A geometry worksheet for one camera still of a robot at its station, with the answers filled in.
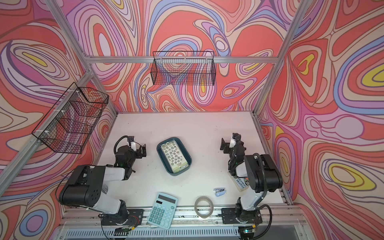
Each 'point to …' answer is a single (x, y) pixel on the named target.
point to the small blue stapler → (219, 191)
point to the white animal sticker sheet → (174, 156)
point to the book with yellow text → (241, 183)
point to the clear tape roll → (211, 209)
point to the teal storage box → (183, 149)
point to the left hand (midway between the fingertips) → (139, 145)
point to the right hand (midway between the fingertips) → (230, 141)
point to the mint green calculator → (162, 212)
